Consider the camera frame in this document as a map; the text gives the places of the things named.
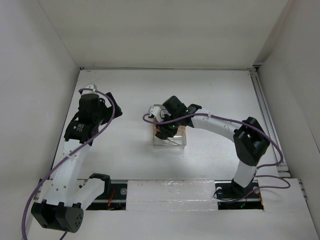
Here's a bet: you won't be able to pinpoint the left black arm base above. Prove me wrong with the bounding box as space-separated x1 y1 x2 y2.
86 180 128 211

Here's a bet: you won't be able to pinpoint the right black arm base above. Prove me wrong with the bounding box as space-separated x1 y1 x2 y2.
213 180 264 211

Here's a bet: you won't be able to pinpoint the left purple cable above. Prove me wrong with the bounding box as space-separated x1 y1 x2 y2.
21 87 117 240

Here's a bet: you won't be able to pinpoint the purple cable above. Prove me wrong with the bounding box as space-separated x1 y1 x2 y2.
21 87 117 240
142 113 292 203

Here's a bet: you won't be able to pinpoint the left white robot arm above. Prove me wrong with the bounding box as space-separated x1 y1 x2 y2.
31 88 123 233

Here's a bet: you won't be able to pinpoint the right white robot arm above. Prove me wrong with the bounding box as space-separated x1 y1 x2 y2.
150 95 270 199

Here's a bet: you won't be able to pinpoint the clear plastic tray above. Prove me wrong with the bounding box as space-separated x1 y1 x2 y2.
153 130 187 149

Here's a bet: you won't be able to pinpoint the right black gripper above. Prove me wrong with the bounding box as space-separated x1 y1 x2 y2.
155 113 181 138

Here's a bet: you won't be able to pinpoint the aluminium rail right side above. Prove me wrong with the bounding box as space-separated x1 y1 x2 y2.
248 65 308 201

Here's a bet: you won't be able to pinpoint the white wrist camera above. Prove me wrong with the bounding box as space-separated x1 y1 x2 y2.
79 83 97 95
148 104 166 122

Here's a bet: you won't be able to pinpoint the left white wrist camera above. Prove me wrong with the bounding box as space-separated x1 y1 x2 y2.
79 83 97 95

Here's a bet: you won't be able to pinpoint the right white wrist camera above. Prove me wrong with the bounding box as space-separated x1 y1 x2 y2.
148 104 166 122

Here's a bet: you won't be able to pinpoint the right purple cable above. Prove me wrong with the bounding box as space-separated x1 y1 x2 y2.
142 113 292 203

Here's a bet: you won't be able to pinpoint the black handled scissors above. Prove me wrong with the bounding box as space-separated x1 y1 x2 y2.
153 130 186 147

